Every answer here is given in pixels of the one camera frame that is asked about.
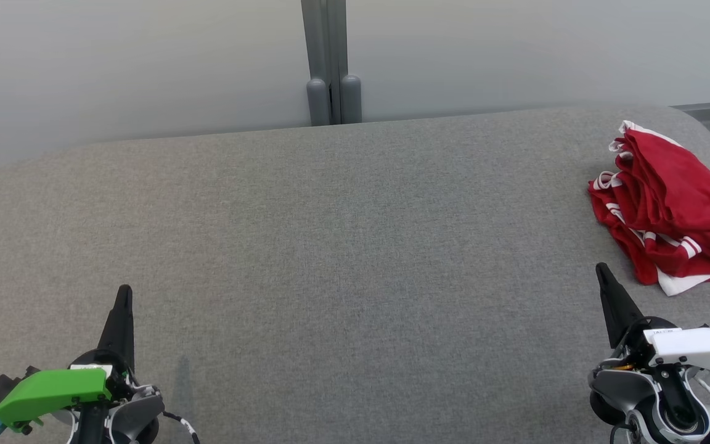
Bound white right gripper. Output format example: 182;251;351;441
595;263;710;372

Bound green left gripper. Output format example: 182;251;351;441
0;284;136;432

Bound red shorts with white stripes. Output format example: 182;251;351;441
608;120;710;275

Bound black white striped arm cable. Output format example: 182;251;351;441
161;410;202;444

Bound grey post with rounded feet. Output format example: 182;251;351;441
301;0;362;126

